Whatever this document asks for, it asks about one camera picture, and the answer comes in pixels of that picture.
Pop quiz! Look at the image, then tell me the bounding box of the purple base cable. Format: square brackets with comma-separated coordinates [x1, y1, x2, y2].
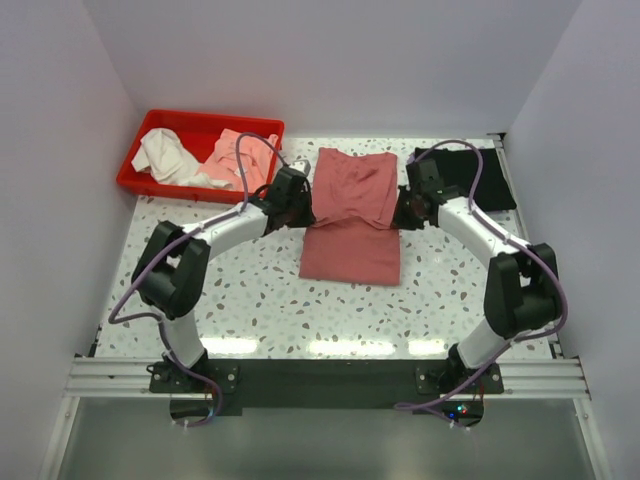
[393, 397, 481, 427]
[169, 372, 232, 428]

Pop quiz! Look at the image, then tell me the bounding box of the black folded t-shirt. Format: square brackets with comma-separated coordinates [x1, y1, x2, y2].
[428, 149, 517, 213]

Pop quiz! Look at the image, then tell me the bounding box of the dusty red t-shirt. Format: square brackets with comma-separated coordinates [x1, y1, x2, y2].
[299, 147, 401, 287]

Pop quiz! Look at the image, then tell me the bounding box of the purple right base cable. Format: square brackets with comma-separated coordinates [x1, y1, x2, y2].
[393, 397, 481, 427]

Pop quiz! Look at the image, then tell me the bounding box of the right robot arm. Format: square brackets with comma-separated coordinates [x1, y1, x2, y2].
[393, 160, 564, 393]

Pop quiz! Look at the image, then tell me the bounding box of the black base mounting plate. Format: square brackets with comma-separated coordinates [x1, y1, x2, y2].
[149, 357, 504, 428]

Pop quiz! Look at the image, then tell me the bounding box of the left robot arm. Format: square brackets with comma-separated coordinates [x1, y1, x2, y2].
[131, 161, 315, 392]

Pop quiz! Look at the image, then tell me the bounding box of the red plastic bin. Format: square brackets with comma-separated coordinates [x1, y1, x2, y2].
[116, 109, 285, 204]

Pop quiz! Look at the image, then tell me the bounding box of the white t-shirt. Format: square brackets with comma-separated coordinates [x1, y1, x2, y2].
[131, 128, 200, 186]

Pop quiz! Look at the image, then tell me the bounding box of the light pink t-shirt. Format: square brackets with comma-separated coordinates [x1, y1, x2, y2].
[198, 129, 273, 193]

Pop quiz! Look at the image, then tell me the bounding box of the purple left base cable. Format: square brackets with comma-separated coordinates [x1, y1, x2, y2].
[169, 372, 232, 428]

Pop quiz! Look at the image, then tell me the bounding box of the aluminium frame rail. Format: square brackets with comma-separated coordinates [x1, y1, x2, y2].
[65, 138, 590, 400]

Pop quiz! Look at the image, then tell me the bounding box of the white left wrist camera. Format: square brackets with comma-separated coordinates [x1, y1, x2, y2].
[290, 160, 311, 177]

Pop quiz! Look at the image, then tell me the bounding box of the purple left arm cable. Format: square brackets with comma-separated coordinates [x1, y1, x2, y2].
[108, 132, 294, 361]

